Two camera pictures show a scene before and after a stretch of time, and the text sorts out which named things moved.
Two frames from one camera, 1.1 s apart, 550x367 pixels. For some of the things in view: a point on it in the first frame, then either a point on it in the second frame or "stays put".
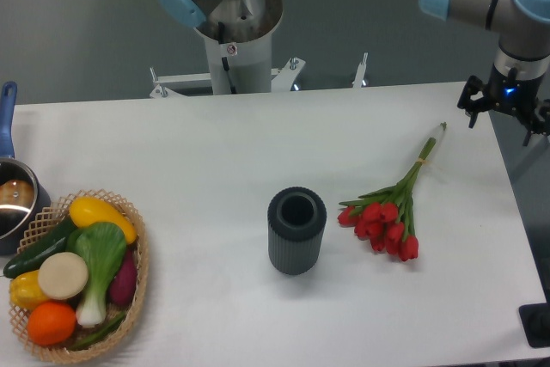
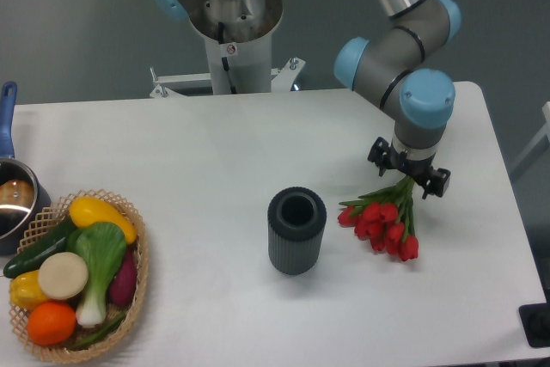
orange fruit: [51, 324] stays put
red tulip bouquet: [384, 217] stays put
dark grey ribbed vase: [296, 217] stays put
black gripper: [510, 94] → [382, 154]
